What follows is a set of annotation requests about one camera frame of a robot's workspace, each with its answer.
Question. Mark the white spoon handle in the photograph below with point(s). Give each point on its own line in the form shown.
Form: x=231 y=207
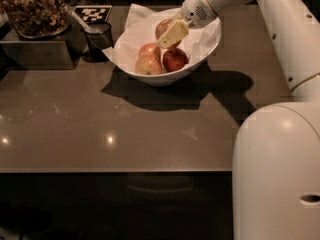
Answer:
x=77 y=18

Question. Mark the white paper liner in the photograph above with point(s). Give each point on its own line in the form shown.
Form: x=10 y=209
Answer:
x=140 y=30

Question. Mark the black white fiducial marker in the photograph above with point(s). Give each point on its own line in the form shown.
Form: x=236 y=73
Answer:
x=93 y=14

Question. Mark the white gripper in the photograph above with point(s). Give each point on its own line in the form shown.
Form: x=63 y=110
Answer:
x=195 y=11

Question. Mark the back left red apple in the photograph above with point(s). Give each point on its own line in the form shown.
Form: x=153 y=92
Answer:
x=150 y=49

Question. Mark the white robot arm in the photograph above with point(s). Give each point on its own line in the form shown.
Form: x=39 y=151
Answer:
x=276 y=157

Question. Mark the yellow-red apple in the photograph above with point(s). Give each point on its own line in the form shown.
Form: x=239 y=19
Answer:
x=161 y=28
x=148 y=65

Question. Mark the dark metal box stand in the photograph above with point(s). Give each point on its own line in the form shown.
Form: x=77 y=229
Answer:
x=58 y=53

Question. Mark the glass jar of nuts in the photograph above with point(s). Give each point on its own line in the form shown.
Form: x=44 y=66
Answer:
x=37 y=19

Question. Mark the white ceramic bowl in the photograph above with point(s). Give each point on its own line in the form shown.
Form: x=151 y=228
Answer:
x=173 y=77

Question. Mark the right red apple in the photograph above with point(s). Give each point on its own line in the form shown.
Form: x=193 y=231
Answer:
x=174 y=59

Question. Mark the red apple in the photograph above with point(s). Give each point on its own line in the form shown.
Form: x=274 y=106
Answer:
x=150 y=49
x=174 y=59

